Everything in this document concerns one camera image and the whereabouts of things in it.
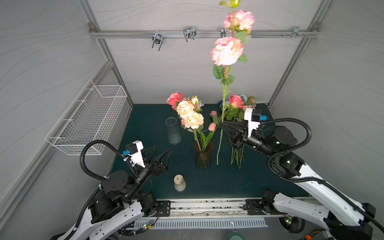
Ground pink bud stem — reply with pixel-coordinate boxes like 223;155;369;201
203;123;217;149

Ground clear ribbed glass vase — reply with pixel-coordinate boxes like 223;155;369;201
166;117;182;145

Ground pink ribbed glass vase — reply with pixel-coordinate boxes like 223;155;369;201
195;141;214;169

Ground tall peach peony stem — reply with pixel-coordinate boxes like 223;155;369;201
176;96;204;151

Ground large pink rose stem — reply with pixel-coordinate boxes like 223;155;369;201
166;92;183;110

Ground tall pink peony stem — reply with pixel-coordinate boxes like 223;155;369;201
211;1;255;123

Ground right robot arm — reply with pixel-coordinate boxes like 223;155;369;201
220;116;384;240

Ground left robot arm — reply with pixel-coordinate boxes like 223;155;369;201
52;140;172;240

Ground small pink rose bunch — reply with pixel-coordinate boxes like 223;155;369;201
219;94;257;169

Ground cream capped bottle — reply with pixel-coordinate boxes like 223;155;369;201
174;175;187;192

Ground white vented strip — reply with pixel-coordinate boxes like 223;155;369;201
152;218;269;230

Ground green round lid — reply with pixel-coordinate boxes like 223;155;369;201
225;232;245;240

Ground metal u-bolt clamp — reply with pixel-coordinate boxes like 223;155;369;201
152;33;164;51

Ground aluminium crossbar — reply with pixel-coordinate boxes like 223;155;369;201
90;30;321;39

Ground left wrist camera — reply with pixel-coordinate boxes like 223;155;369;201
123;141;146;168

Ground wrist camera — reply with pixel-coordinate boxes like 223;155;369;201
123;141;146;168
244;108;268;138

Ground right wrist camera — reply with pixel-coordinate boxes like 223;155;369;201
244;108;268;138

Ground white wire basket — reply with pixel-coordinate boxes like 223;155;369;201
45;80;127;156

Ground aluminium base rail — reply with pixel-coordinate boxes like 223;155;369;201
86;197;289;219

